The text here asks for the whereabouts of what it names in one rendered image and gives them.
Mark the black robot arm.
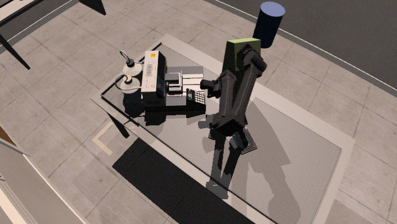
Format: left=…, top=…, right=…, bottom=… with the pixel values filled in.
left=200, top=43, right=267, bottom=137

